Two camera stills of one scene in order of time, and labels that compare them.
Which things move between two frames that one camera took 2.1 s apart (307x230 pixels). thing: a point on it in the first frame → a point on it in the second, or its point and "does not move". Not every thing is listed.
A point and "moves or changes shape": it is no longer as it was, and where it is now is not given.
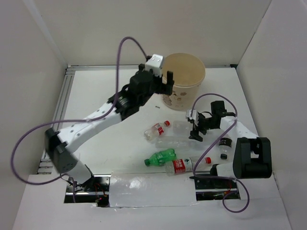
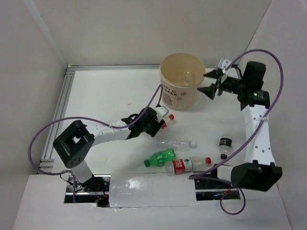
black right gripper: (194, 133) → (210, 91)
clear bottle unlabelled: (182, 128) → (188, 77)
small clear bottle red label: (156, 131) moves or changes shape
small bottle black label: (224, 146) does not move
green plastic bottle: (160, 158) does not move
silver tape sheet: (149, 189) does not move
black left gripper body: (155, 87) → (153, 127)
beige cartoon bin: (188, 71) does not move
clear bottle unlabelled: (175, 142) does not move
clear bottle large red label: (184, 166) does not move
